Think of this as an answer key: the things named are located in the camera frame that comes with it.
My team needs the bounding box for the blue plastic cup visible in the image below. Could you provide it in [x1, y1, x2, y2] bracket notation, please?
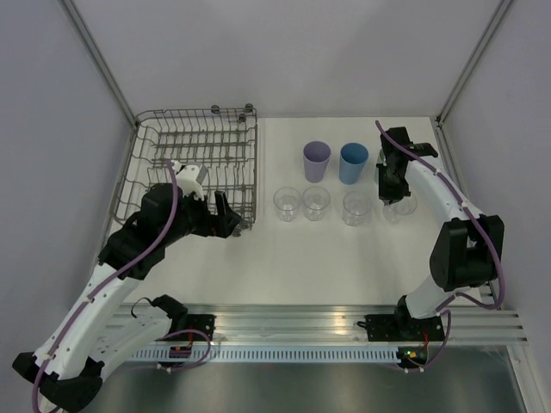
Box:
[338, 143, 369, 185]

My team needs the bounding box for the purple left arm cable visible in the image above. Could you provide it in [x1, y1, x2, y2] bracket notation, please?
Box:
[32, 161, 180, 410]

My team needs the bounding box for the green plastic cup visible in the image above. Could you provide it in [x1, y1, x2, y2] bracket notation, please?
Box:
[376, 149, 386, 164]

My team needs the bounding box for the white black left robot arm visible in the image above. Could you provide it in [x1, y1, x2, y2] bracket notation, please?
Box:
[12, 183, 241, 412]

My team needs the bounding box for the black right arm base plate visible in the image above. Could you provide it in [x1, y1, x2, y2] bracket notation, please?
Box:
[360, 314, 445, 342]

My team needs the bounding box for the grey wire dish rack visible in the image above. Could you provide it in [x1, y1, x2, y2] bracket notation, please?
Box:
[111, 103, 257, 237]

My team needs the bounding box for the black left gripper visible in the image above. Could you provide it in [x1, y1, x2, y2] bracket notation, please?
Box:
[161, 188, 241, 246]

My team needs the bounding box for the lavender plastic cup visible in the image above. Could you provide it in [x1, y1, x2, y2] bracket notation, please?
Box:
[303, 140, 331, 183]

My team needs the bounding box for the clear glass cup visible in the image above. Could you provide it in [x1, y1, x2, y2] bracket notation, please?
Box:
[342, 192, 371, 226]
[302, 186, 331, 222]
[273, 187, 301, 223]
[382, 193, 418, 224]

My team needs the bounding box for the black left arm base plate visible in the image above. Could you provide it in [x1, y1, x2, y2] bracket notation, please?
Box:
[184, 313, 216, 340]

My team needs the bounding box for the aluminium mounting rail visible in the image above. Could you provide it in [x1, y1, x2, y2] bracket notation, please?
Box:
[98, 303, 529, 345]

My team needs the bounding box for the white slotted cable duct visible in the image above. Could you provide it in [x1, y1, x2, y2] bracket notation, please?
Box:
[129, 344, 399, 364]

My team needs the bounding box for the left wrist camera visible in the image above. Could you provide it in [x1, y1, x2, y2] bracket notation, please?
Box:
[169, 160, 207, 200]

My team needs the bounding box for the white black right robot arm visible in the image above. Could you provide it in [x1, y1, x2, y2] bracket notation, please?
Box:
[376, 126, 505, 341]

